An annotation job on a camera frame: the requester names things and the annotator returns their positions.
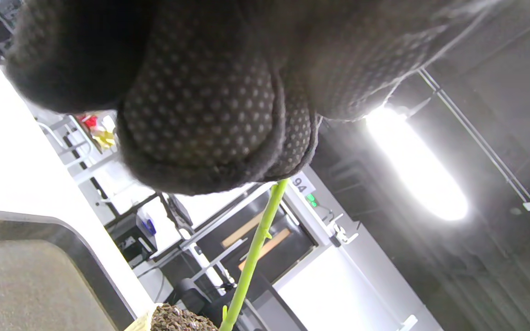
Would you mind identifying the red artificial rose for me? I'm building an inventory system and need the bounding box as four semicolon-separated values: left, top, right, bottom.
219;178;289;331

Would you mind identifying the person's left hand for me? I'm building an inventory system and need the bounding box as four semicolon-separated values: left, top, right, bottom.
5;0;500;196

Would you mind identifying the red and yellow figure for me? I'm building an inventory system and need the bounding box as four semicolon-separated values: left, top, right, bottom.
80;114;116;150

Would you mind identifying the brown potting mix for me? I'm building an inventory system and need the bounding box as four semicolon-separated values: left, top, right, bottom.
151;303;219;331

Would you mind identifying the long ceiling light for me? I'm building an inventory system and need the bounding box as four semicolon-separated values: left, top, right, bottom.
365;107;469;221

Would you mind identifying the dark brown plastic tray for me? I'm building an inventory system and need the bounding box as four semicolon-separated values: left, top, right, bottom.
0;208;138;331

